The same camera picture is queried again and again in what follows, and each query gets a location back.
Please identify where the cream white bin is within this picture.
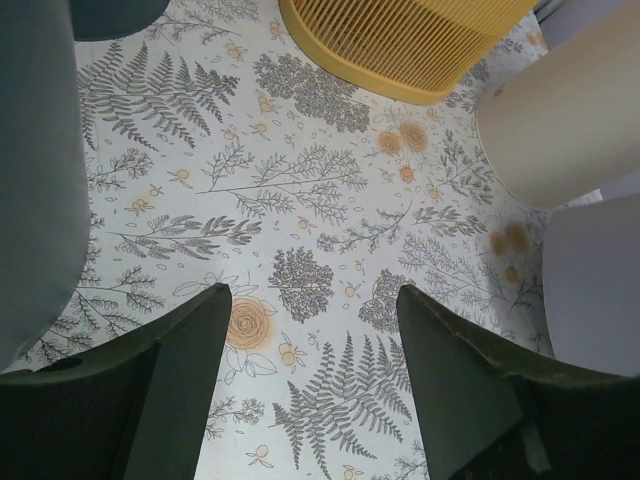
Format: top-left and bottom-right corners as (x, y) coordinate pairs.
(476, 1), (639, 210)

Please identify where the large dark navy bin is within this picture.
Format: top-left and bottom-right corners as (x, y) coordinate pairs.
(1, 1), (90, 368)

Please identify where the translucent grey bin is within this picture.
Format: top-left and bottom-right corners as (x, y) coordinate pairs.
(543, 195), (639, 377)

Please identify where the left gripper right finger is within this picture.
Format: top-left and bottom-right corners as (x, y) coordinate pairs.
(397, 285), (639, 479)

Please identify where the yellow mesh basket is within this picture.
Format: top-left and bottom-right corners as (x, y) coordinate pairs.
(278, 0), (535, 105)

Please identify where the slate blue tapered bin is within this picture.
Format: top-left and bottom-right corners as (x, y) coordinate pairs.
(69, 0), (170, 42)

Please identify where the floral patterned table mat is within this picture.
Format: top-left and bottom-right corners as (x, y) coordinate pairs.
(16, 1), (550, 479)

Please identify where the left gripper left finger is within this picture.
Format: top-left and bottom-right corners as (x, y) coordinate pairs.
(1, 283), (232, 479)

